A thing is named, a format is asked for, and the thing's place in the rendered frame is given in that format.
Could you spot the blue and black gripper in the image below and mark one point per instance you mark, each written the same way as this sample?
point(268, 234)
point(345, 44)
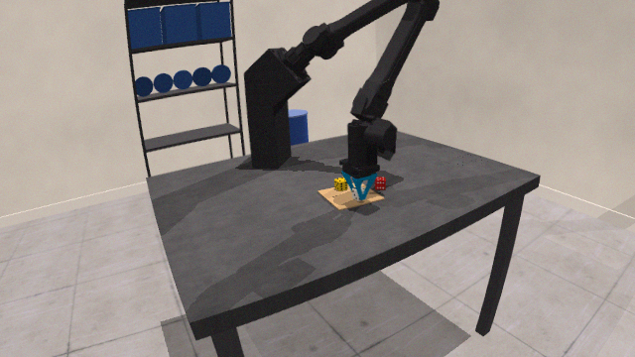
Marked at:
point(356, 168)

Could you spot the peach flat mat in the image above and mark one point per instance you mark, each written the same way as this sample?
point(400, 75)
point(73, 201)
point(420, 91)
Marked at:
point(343, 199)

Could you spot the red die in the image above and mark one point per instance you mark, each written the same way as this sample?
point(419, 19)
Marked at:
point(380, 183)

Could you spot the yellow die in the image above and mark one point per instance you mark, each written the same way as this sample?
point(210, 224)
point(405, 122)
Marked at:
point(340, 184)

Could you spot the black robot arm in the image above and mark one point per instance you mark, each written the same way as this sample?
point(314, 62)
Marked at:
point(325, 40)

